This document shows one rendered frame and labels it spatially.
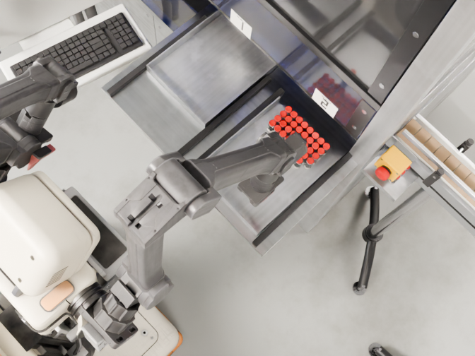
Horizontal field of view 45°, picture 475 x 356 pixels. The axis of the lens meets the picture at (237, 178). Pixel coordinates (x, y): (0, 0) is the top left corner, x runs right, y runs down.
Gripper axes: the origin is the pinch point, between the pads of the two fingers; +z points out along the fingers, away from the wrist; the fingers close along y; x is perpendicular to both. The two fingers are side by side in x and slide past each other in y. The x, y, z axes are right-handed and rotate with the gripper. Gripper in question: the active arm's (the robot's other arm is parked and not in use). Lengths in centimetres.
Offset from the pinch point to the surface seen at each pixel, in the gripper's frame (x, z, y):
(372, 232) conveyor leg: -32, 80, 64
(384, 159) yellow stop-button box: -16.1, -0.8, 35.4
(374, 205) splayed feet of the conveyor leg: -25, 85, 77
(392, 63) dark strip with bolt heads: -2.8, -34.9, 30.6
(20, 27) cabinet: 91, 23, -7
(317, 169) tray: -4.1, 15.4, 28.1
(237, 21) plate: 42, 1, 36
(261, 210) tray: -2.0, 18.7, 7.3
